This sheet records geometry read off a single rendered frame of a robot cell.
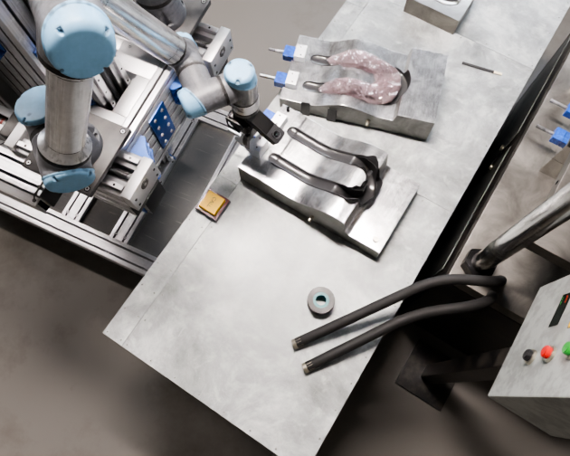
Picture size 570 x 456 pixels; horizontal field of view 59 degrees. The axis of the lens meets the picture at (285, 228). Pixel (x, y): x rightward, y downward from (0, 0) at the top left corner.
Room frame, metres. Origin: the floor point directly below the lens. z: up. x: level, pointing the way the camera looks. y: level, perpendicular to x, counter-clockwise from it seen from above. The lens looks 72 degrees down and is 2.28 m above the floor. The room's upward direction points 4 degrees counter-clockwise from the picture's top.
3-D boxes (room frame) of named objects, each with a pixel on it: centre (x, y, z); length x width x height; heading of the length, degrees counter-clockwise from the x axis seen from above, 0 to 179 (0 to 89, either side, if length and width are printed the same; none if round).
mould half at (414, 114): (0.97, -0.29, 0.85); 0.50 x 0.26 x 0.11; 71
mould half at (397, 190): (0.63, -0.15, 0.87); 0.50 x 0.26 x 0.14; 54
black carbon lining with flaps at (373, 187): (0.64, -0.14, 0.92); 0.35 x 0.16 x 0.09; 54
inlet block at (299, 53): (1.10, -0.04, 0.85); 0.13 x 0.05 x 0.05; 71
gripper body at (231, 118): (0.73, 0.09, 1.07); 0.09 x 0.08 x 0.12; 54
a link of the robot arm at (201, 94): (0.71, 0.18, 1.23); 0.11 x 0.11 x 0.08; 20
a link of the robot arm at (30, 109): (0.68, 0.57, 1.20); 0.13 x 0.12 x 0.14; 20
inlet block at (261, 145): (0.75, 0.10, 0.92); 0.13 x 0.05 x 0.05; 54
